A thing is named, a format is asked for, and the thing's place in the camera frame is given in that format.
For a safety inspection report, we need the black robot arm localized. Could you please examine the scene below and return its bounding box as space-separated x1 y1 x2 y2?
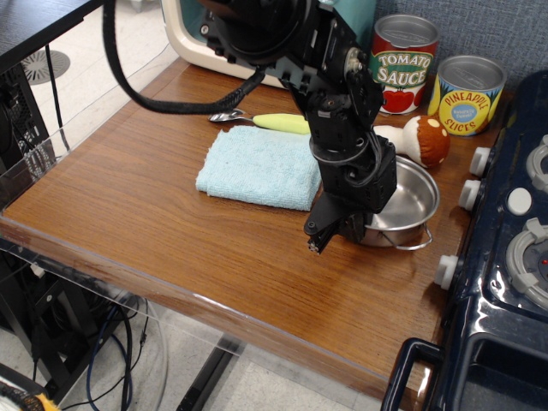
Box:
203 1 396 253

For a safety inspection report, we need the plush brown mushroom toy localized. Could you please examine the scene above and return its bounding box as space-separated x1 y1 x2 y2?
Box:
373 116 450 169

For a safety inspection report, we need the white upper stove knob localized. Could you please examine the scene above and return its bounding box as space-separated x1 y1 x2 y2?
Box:
469 147 491 177

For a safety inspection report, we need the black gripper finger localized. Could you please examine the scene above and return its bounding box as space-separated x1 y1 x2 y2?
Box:
337 211 372 243
303 193 347 254

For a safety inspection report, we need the teal toy microwave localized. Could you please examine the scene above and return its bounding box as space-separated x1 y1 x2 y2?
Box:
161 0 377 79

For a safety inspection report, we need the pineapple slices can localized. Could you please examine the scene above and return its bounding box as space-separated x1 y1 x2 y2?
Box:
427 55 507 136

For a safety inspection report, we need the stainless steel pot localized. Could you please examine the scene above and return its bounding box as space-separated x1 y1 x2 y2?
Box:
361 156 440 252

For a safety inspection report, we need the white lower stove knob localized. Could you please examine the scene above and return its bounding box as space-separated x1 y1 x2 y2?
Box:
434 255 458 290

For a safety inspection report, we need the black cable under table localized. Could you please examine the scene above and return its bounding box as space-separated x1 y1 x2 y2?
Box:
59 299 151 411

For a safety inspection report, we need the tomato sauce can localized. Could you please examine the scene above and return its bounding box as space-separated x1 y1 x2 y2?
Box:
369 14 439 115

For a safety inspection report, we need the spoon with yellow handle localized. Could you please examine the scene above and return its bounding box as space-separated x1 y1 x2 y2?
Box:
208 109 310 135

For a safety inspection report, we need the blue cable under table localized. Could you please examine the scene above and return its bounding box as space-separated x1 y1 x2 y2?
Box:
85 304 134 411

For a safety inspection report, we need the yellow object at corner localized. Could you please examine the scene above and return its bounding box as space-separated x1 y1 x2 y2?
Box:
19 394 59 411

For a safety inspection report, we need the light blue folded cloth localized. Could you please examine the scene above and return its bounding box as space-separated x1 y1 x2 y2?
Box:
195 126 321 211

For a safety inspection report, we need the white middle stove knob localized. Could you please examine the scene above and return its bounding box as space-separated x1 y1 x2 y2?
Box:
458 180 481 211

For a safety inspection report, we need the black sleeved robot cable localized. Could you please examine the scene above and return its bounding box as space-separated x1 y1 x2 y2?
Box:
101 0 267 116

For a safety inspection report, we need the dark blue toy stove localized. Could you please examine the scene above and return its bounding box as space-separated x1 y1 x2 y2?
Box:
382 71 547 410

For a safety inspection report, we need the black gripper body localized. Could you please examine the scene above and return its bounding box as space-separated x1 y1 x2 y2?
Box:
315 136 396 213

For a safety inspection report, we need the white stove knob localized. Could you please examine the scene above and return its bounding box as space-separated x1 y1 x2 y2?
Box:
434 255 458 290
458 180 481 211
469 147 491 177

